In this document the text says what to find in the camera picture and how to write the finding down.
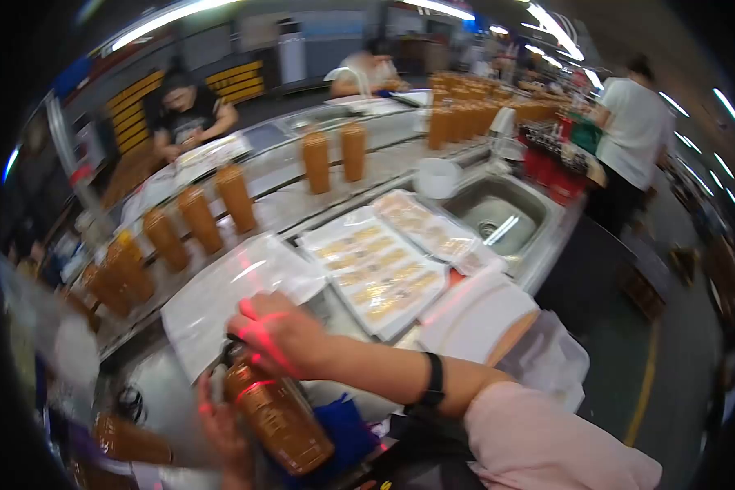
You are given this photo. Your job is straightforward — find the person's right hand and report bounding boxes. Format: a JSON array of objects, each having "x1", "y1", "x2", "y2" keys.
[{"x1": 227, "y1": 292, "x2": 332, "y2": 381}]

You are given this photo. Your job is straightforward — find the person's left hand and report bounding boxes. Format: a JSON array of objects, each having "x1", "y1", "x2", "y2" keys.
[{"x1": 196, "y1": 374, "x2": 257, "y2": 469}]

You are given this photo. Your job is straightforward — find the person's right fingers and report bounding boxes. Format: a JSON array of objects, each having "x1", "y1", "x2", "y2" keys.
[{"x1": 227, "y1": 299, "x2": 270, "y2": 359}]

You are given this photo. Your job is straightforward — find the person's left fingers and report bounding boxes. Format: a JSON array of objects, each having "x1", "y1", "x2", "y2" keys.
[{"x1": 196, "y1": 374, "x2": 221, "y2": 425}]

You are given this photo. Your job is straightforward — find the orange drink bottle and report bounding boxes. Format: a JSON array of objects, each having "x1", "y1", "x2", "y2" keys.
[
  {"x1": 94, "y1": 413, "x2": 174, "y2": 466},
  {"x1": 223, "y1": 343, "x2": 336, "y2": 478}
]

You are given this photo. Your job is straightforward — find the clear plastic bag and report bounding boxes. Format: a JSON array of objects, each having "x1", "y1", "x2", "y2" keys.
[{"x1": 160, "y1": 232, "x2": 329, "y2": 384}]

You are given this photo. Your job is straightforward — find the row of orange bottles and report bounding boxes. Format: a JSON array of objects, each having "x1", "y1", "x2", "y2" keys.
[{"x1": 80, "y1": 121, "x2": 368, "y2": 319}]

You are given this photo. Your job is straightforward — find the steel conveyor line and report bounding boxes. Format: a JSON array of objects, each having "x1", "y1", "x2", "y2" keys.
[{"x1": 95, "y1": 92, "x2": 497, "y2": 362}]

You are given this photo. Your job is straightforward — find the blue cloth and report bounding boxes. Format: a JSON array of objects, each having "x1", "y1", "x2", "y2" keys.
[{"x1": 281, "y1": 392, "x2": 382, "y2": 490}]

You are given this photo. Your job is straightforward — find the tray of gold labels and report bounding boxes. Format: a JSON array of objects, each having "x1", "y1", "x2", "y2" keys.
[
  {"x1": 370, "y1": 189, "x2": 508, "y2": 277},
  {"x1": 296, "y1": 205, "x2": 452, "y2": 343}
]

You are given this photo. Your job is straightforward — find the black wrist band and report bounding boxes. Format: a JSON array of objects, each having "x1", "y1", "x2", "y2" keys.
[{"x1": 403, "y1": 352, "x2": 445, "y2": 418}]

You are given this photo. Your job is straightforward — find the yellow slatted rack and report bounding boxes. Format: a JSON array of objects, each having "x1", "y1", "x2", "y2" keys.
[
  {"x1": 205, "y1": 59, "x2": 265, "y2": 105},
  {"x1": 106, "y1": 69, "x2": 167, "y2": 155}
]

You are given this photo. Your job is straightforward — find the steel sink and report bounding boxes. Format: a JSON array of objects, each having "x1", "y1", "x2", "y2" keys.
[{"x1": 440, "y1": 174, "x2": 566, "y2": 272}]

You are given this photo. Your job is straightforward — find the crowd of orange bottles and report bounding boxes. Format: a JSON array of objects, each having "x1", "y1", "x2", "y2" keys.
[{"x1": 426, "y1": 70, "x2": 564, "y2": 151}]

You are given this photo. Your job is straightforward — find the red crates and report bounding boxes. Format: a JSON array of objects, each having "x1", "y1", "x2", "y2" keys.
[{"x1": 521, "y1": 116, "x2": 607, "y2": 206}]

